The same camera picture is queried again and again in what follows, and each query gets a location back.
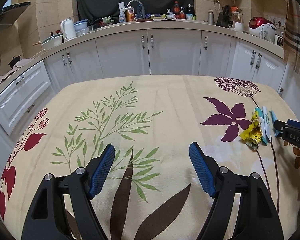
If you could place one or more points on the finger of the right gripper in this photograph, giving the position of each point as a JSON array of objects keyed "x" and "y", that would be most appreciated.
[
  {"x": 293, "y": 123},
  {"x": 281, "y": 128}
]

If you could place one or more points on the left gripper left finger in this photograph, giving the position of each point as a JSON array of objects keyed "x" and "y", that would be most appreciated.
[{"x": 46, "y": 217}]

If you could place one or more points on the blue white tube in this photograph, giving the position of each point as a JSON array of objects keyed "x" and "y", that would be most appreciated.
[{"x": 267, "y": 123}]

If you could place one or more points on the yellow wrapper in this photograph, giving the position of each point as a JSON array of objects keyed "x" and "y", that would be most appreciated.
[{"x": 252, "y": 135}]

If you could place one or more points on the white teal tube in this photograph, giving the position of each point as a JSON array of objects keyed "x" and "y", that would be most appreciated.
[{"x": 262, "y": 125}]

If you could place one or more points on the plaid beige scarf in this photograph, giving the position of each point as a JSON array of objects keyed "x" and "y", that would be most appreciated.
[{"x": 291, "y": 39}]

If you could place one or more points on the red white rice cooker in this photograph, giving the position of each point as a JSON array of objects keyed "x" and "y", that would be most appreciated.
[{"x": 262, "y": 28}]

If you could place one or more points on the floral beige tablecloth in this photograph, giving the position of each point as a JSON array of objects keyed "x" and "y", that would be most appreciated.
[{"x": 152, "y": 190}]

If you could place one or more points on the white blender jug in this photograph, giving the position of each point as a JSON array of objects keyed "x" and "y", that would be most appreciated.
[{"x": 236, "y": 19}]

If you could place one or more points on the black knife block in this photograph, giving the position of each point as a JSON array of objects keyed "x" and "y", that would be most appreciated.
[{"x": 224, "y": 17}]

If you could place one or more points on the steel thermos bottle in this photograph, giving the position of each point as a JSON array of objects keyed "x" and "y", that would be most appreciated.
[{"x": 210, "y": 16}]

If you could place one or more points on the white lower cabinets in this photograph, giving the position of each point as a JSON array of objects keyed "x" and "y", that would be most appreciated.
[{"x": 140, "y": 52}]

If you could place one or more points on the dark sauce bottle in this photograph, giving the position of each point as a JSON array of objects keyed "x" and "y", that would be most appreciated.
[{"x": 176, "y": 10}]

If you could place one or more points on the white pot with lid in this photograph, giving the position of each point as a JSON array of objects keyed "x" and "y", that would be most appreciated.
[{"x": 52, "y": 41}]

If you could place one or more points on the orange dish soap bottle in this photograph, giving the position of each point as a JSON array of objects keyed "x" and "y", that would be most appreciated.
[{"x": 130, "y": 16}]

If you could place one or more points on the chrome sink faucet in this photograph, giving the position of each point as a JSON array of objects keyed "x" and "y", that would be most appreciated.
[{"x": 139, "y": 10}]

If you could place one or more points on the white electric kettle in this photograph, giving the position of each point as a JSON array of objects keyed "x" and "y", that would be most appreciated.
[{"x": 68, "y": 29}]

